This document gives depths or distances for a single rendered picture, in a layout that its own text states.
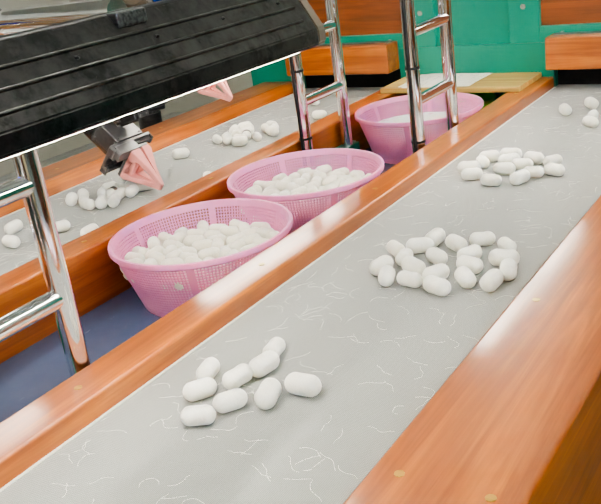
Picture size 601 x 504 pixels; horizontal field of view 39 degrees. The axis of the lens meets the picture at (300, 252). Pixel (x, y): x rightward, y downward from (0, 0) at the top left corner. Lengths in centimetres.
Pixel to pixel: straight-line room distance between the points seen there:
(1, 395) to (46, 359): 9
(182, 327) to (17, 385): 26
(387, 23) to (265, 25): 135
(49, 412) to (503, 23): 147
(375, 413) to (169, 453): 19
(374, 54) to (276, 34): 129
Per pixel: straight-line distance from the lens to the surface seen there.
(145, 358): 89
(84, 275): 125
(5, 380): 113
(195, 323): 94
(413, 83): 149
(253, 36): 78
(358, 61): 212
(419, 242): 109
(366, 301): 98
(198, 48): 73
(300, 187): 142
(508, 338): 83
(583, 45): 190
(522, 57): 201
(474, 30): 205
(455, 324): 91
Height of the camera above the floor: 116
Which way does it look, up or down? 21 degrees down
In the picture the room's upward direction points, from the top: 8 degrees counter-clockwise
